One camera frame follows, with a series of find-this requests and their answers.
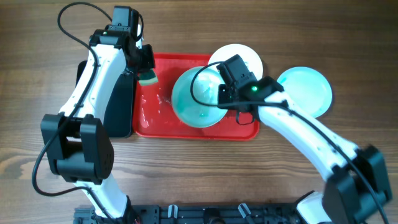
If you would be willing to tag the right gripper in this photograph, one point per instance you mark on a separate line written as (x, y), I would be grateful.
(221, 89)

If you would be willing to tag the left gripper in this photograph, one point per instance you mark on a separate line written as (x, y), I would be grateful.
(147, 65)

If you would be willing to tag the green yellow sponge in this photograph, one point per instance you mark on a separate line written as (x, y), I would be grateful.
(148, 78)

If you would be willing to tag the white plate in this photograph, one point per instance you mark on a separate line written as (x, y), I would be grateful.
(251, 59)

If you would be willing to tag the plate with green stain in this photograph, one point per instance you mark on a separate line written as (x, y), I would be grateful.
(194, 98)
(308, 88)

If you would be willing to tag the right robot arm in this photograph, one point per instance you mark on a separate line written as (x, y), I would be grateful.
(357, 183)

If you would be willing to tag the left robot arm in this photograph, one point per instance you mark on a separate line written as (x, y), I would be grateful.
(77, 146)

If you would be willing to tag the red tray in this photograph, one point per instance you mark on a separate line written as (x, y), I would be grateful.
(153, 116)

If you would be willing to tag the black tray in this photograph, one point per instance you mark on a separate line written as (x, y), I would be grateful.
(110, 99)

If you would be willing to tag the black mounting rail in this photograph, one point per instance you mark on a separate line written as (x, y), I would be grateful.
(173, 214)

